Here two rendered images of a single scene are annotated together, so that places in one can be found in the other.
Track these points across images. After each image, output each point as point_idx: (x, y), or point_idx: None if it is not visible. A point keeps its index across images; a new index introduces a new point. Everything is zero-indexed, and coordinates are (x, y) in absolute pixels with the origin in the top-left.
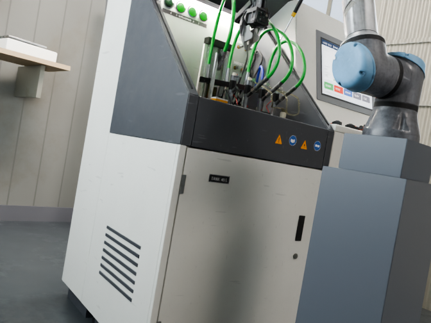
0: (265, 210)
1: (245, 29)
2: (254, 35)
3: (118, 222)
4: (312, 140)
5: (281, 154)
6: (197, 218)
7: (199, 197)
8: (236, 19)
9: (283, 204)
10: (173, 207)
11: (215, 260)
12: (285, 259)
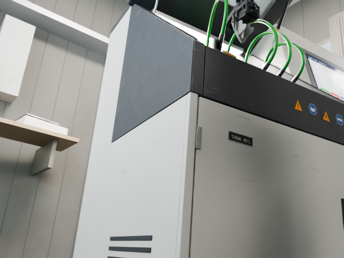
0: (301, 186)
1: (238, 24)
2: (248, 29)
3: (123, 224)
4: (332, 112)
5: (304, 122)
6: (221, 184)
7: (220, 157)
8: (227, 23)
9: (320, 182)
10: (190, 165)
11: (252, 246)
12: (339, 255)
